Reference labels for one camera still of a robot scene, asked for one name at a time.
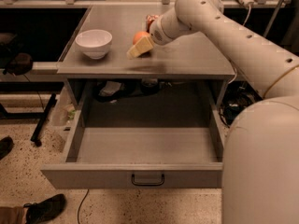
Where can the black drawer handle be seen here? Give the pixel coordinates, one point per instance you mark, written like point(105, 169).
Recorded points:
point(147, 180)

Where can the black shoe left edge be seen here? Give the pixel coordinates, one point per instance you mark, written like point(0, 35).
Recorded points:
point(6, 145)

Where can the black metal bar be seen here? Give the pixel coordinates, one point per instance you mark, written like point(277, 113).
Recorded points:
point(42, 118)

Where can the black shoe lower left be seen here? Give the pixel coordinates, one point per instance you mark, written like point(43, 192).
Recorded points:
point(45, 211)

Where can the metal pole right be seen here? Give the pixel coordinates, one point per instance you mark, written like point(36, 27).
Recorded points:
point(272, 19)

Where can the grey metal cabinet table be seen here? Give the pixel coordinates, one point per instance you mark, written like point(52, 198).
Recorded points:
point(190, 57)

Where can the grey open top drawer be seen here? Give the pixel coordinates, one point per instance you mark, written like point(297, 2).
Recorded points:
point(171, 133)

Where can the dark bag on shelf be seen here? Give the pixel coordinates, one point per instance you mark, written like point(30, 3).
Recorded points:
point(20, 65)

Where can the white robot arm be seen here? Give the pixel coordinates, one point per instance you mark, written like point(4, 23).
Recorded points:
point(260, 175)

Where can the orange fruit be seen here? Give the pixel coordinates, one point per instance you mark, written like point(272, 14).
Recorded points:
point(139, 35)

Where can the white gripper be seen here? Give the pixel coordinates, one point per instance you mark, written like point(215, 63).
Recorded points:
point(158, 32)

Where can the white ceramic bowl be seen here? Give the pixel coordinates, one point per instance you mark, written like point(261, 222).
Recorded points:
point(95, 43)

